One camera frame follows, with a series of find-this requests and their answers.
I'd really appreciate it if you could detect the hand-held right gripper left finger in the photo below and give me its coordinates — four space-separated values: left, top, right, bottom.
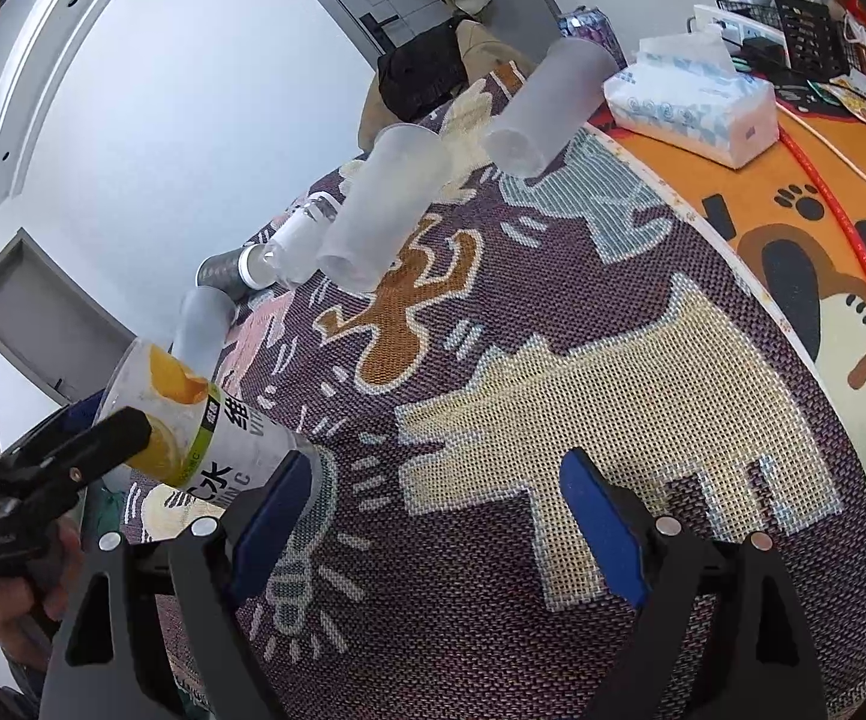
43 450 315 720

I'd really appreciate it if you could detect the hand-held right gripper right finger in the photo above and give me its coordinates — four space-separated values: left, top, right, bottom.
559 448 831 720

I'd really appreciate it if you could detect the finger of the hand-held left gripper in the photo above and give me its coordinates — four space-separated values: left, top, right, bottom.
0 405 154 522

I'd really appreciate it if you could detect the orange label plastic bottle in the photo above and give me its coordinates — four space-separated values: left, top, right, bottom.
92 340 323 497

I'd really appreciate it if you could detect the small frosted plastic cup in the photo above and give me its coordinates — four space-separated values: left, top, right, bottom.
170 287 236 383

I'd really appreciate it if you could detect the grey metal cup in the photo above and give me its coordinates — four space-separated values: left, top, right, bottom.
197 244 269 293

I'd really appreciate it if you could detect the large frosted plastic cup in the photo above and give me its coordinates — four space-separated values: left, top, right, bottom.
317 124 453 292
482 40 620 179

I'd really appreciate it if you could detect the person's left hand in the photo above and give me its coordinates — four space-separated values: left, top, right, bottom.
0 521 83 665

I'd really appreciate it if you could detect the printed woven blanket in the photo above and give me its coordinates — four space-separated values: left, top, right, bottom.
122 64 866 720

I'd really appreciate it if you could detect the clear small bottle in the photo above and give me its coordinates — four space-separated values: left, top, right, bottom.
260 193 344 288

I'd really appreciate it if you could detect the orange printed mat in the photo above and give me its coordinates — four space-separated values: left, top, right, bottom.
590 101 866 526

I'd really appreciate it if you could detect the red strip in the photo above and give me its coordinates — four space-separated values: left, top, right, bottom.
778 127 866 374

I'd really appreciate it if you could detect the tissue pack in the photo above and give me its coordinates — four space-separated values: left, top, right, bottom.
602 34 780 170

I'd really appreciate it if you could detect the black bag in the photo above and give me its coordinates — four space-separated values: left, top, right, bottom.
377 21 471 121

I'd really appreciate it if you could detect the tan cloth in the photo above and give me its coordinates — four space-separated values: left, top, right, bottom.
358 19 543 151

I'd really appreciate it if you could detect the purple patterned can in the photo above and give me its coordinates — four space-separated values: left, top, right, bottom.
557 6 629 65

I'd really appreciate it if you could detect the white power strip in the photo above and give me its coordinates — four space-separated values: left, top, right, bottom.
694 4 773 47

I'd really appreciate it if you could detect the black plastic basket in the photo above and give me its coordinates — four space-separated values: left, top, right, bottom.
770 0 854 81

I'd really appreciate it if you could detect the white cable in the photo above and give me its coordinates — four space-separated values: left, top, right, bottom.
774 101 866 215

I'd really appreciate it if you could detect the door handle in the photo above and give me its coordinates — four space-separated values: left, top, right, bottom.
362 11 398 53

